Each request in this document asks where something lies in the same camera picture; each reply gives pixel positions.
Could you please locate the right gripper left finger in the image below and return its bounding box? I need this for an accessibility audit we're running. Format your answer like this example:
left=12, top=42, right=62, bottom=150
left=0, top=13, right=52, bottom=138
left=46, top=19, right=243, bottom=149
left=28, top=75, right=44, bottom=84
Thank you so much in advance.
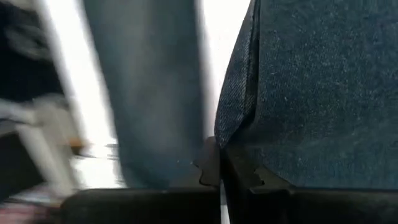
left=60, top=136, right=222, bottom=224

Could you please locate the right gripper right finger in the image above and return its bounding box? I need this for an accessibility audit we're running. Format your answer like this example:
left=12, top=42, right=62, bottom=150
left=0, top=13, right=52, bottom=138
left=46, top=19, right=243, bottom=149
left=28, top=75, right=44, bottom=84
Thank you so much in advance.
left=221, top=146, right=398, bottom=224

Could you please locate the dark green garment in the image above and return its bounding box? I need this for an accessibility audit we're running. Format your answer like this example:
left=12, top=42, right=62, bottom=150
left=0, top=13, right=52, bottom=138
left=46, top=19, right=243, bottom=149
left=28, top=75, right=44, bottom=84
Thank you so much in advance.
left=82, top=0, right=398, bottom=190

